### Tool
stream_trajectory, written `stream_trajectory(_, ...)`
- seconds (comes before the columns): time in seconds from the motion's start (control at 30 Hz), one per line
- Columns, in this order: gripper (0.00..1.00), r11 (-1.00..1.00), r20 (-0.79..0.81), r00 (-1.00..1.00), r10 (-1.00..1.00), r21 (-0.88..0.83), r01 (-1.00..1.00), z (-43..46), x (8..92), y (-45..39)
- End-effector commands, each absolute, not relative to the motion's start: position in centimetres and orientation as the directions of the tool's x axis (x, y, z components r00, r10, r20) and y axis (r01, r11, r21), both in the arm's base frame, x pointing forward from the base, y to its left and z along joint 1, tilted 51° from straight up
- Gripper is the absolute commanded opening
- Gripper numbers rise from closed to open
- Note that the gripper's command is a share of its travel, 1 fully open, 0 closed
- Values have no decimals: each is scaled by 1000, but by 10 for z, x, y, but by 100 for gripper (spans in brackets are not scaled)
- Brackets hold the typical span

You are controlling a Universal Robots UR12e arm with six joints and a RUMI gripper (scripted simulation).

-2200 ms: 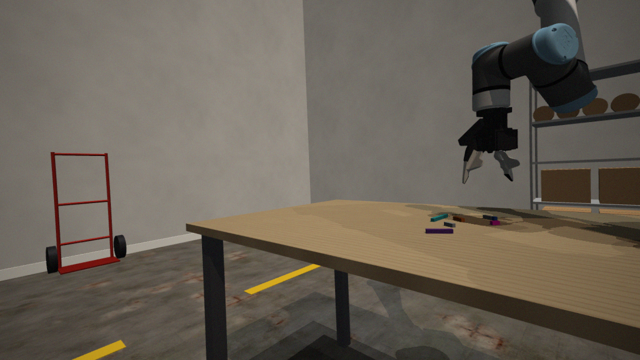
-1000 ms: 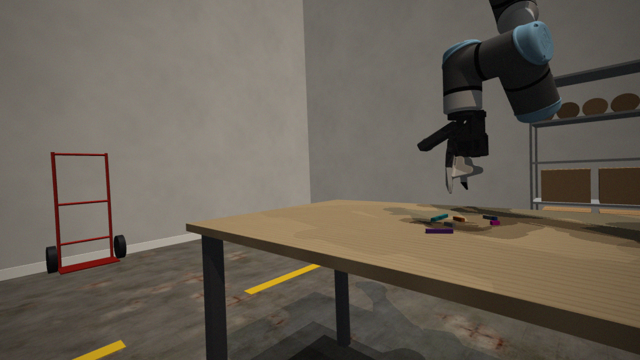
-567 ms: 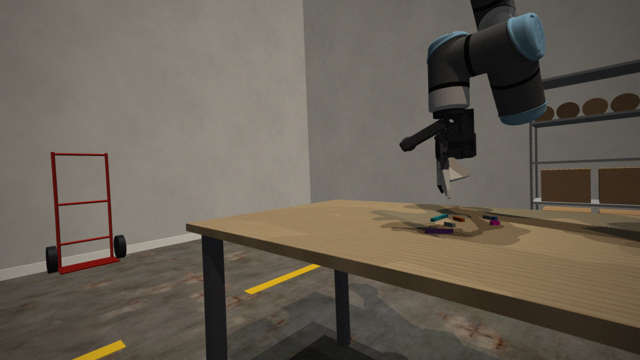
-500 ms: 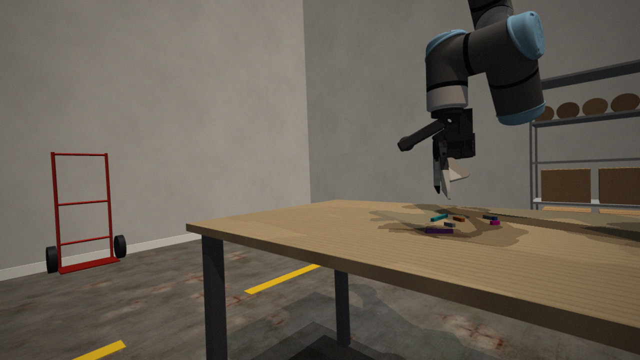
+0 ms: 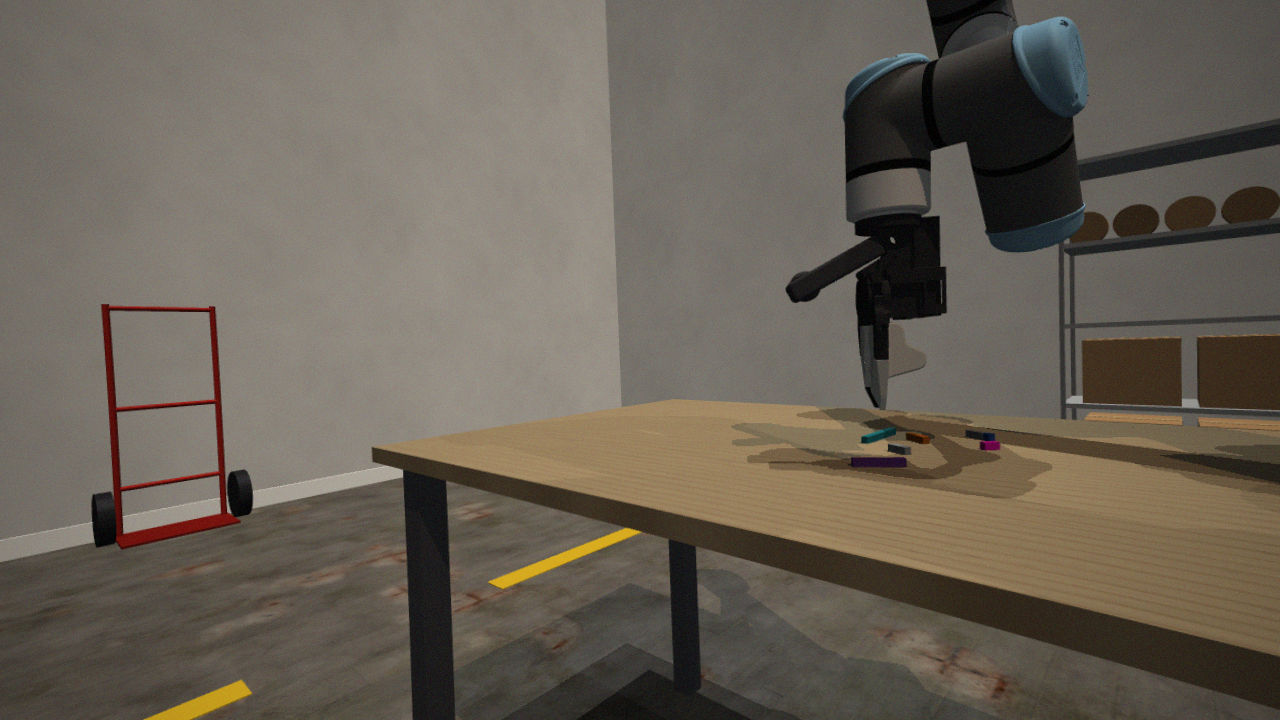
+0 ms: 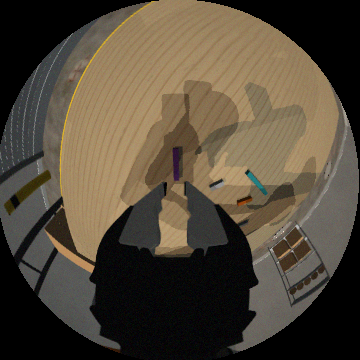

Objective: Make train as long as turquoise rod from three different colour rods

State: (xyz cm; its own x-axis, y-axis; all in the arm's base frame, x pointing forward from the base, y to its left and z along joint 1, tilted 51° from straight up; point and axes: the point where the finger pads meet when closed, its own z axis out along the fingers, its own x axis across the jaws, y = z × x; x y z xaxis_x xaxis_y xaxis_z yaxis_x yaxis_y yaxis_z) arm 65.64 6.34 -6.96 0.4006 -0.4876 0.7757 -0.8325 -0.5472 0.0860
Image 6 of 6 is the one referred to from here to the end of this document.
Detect purple rod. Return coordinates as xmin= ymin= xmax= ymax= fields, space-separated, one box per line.
xmin=173 ymin=148 xmax=179 ymax=181

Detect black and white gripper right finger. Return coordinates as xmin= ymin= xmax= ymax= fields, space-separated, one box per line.
xmin=184 ymin=181 xmax=259 ymax=288

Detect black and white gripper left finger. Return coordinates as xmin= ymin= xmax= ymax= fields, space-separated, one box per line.
xmin=89 ymin=182 xmax=167 ymax=284

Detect orange rod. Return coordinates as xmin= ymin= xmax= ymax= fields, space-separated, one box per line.
xmin=237 ymin=196 xmax=252 ymax=206

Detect grey rod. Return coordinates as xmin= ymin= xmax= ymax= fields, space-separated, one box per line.
xmin=238 ymin=220 xmax=248 ymax=227
xmin=209 ymin=179 xmax=224 ymax=191

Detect turquoise rod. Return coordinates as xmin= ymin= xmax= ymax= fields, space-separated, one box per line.
xmin=245 ymin=170 xmax=268 ymax=196

